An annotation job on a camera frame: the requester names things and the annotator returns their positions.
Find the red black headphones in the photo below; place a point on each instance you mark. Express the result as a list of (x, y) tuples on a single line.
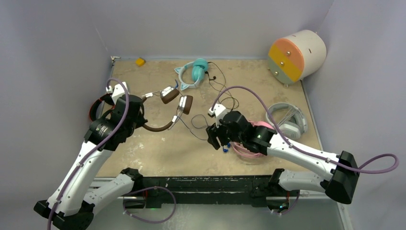
[(107, 98)]

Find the brown silver headphones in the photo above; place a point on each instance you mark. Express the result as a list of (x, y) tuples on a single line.
[(170, 96)]

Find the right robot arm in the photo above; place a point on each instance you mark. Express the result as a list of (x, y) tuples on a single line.
[(328, 173)]

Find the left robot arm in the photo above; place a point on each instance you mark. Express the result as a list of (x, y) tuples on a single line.
[(72, 206)]

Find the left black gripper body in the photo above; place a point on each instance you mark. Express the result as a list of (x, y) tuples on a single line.
[(137, 122)]

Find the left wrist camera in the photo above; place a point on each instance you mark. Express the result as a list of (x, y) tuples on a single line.
[(117, 91)]

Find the pink headphones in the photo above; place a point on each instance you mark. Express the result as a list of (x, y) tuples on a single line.
[(242, 151)]

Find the teal cat ear headphones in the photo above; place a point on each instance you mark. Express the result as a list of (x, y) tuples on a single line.
[(199, 70)]

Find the round pastel drawer cabinet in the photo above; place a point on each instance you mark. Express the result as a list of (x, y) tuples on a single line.
[(296, 56)]

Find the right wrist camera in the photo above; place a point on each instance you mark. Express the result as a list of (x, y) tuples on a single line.
[(218, 112)]

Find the small yellow block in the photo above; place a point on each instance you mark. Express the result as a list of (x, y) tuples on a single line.
[(140, 61)]

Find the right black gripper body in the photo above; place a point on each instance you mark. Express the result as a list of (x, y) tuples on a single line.
[(223, 134)]

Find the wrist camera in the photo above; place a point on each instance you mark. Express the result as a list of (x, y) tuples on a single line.
[(218, 112), (117, 91)]

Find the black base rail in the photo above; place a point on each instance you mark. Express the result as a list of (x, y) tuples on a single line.
[(253, 190)]

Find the aluminium frame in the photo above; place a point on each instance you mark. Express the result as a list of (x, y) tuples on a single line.
[(73, 206)]

